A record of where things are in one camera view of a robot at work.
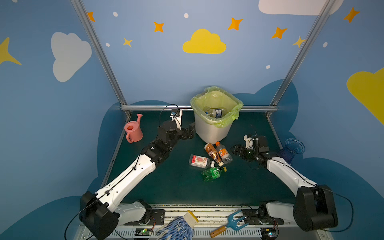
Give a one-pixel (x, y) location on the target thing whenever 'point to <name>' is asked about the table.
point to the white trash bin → (209, 133)
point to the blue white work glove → (179, 228)
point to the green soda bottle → (211, 173)
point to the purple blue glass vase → (292, 146)
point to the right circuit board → (268, 232)
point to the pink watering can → (133, 130)
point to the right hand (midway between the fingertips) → (236, 149)
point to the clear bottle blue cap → (217, 113)
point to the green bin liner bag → (213, 96)
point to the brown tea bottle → (214, 153)
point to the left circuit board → (143, 232)
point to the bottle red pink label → (200, 161)
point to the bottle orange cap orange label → (223, 153)
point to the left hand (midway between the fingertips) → (187, 122)
